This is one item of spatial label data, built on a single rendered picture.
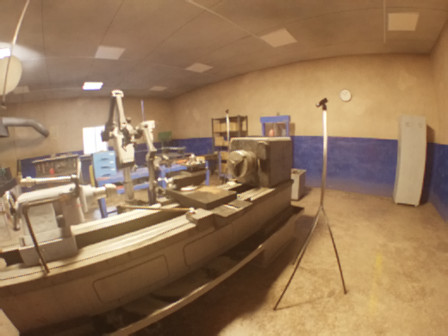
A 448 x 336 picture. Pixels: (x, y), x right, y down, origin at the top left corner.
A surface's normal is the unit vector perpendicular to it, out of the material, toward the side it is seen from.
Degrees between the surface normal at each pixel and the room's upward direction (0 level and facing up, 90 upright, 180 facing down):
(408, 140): 90
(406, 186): 90
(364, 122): 90
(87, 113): 90
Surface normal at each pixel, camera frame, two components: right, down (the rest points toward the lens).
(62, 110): 0.72, 0.09
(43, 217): 0.67, -0.25
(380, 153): -0.69, 0.15
